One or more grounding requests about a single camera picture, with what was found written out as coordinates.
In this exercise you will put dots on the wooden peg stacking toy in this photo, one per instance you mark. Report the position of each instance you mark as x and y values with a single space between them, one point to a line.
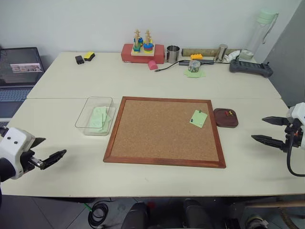
143 46

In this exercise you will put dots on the wooden stick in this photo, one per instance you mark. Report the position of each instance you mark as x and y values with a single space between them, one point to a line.
276 204

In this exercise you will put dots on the patterned tape roll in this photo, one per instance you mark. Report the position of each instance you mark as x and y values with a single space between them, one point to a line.
194 66

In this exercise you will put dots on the clear plastic container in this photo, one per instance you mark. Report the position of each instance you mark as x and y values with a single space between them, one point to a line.
95 115

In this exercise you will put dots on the crumpled white cloth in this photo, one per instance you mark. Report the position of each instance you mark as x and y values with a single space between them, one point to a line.
231 56

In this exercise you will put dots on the grey laptop computer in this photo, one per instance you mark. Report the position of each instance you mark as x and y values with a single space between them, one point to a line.
16 78

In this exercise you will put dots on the brown cardboard tube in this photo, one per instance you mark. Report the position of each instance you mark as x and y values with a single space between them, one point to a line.
207 52

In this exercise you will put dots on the grey partition panel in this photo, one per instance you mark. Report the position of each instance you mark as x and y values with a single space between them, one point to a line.
288 47

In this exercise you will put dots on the small red object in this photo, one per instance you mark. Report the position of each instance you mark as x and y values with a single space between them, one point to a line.
226 113

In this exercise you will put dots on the stainless steel mug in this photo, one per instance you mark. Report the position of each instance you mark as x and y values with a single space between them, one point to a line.
173 55

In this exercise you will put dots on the yellow toy brick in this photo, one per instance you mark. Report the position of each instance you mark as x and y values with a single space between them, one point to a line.
196 57

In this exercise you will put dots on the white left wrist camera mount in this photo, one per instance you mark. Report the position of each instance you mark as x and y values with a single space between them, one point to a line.
14 148

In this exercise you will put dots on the black handheld controller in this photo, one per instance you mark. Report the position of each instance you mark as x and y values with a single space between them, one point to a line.
250 68

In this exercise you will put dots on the red rectangular block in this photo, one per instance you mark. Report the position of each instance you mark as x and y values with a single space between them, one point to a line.
126 53

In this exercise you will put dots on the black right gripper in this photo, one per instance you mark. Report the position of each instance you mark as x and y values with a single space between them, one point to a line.
292 138

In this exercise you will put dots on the dark rounded shape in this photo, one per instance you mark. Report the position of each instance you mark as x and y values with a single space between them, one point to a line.
196 213
134 215

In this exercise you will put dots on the pink arched block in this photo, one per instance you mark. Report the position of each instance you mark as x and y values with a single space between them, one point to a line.
153 65

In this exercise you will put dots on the wood framed cork board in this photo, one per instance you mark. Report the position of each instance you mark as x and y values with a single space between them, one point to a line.
164 132

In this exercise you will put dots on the black yellow small device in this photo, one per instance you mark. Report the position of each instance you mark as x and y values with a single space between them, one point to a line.
89 56

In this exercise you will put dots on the small black box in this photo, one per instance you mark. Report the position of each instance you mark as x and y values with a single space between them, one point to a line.
79 59

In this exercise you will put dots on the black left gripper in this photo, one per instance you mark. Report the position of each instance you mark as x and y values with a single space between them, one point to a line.
26 159

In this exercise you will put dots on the clear bottle green lid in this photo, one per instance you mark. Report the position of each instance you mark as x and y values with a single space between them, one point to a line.
261 31

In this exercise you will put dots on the brown wooden pin tray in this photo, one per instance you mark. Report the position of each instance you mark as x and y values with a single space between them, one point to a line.
226 118

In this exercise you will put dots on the pale green tape roll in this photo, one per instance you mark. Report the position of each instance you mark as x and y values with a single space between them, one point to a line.
246 55

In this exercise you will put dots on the silver metal cylinder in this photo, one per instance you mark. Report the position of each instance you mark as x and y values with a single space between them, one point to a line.
221 52

